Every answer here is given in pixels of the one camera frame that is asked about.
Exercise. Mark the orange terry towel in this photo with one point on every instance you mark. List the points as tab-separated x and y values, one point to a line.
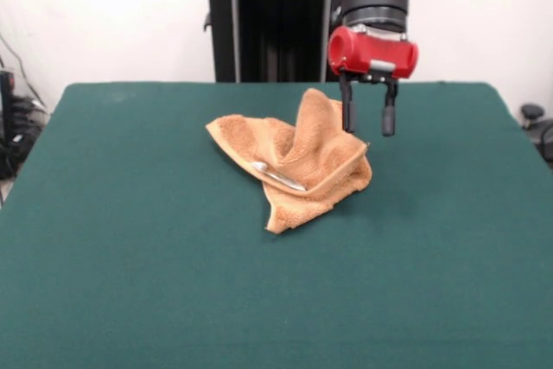
311	148

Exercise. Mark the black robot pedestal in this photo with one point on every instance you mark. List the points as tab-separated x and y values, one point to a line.
281	40

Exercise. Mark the black bag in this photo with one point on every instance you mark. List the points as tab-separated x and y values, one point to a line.
13	153

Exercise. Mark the black electronics box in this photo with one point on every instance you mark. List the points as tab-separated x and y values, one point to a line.
7	101

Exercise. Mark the black office chair base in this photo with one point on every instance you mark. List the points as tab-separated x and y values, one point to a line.
540	127

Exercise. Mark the dark green table cloth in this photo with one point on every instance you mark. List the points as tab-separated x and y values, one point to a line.
129	256

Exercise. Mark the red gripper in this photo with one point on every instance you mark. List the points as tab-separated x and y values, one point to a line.
376	55

